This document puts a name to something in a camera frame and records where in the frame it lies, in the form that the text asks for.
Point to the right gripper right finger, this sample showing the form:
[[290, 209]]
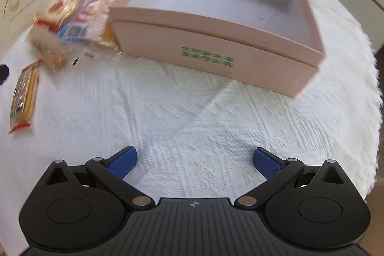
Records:
[[279, 174]]

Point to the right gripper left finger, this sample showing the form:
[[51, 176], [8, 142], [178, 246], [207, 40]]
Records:
[[110, 173]]

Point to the round rice cracker packet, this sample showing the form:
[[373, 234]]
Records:
[[56, 14]]

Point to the red-edged cookie packet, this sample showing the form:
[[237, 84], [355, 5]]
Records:
[[24, 98]]

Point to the brown granola bar packet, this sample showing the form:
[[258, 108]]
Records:
[[49, 47]]

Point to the blue snack packet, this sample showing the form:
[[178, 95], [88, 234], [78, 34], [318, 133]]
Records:
[[74, 32]]

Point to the red wafer packet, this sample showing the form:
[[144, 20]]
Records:
[[96, 12]]

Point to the pink cardboard box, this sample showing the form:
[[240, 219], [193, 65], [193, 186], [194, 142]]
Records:
[[274, 44]]

